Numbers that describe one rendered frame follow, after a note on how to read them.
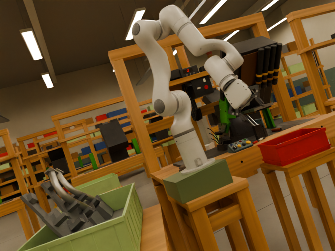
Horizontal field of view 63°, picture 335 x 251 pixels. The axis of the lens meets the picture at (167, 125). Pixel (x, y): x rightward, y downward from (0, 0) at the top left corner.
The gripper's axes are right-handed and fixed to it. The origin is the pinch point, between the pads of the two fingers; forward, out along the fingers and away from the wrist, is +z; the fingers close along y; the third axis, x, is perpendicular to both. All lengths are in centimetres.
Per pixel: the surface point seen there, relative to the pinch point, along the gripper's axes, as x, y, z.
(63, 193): 44, 76, -15
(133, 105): -44, 83, -89
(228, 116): -75, 35, -37
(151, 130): -63, 93, -72
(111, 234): 44, 55, 15
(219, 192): -6.2, 37.4, 15.7
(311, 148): -59, 3, 17
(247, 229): -20, 43, 34
